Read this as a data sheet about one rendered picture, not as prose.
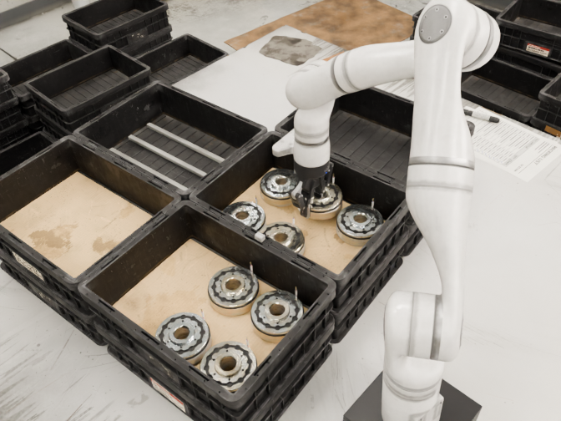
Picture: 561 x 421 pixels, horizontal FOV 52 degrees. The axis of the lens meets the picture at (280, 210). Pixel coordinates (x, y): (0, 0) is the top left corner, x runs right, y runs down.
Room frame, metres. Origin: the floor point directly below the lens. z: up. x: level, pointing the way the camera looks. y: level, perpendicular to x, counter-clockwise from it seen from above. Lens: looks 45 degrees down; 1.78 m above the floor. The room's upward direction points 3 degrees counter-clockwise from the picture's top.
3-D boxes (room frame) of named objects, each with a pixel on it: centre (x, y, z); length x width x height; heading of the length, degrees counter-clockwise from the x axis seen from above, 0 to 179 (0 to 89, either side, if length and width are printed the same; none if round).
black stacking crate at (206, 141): (1.16, 0.26, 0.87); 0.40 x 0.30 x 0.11; 50
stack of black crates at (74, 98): (2.02, 0.72, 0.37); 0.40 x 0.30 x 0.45; 134
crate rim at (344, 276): (0.91, -0.05, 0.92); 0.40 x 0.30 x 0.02; 50
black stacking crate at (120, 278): (0.68, 0.15, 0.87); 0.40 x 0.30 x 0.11; 50
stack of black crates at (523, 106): (1.98, -0.91, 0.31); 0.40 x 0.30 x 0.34; 44
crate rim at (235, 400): (0.68, 0.15, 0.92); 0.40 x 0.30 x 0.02; 50
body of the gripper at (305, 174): (0.94, -0.07, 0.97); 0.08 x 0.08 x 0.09
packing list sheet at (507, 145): (1.34, -0.65, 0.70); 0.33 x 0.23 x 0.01; 44
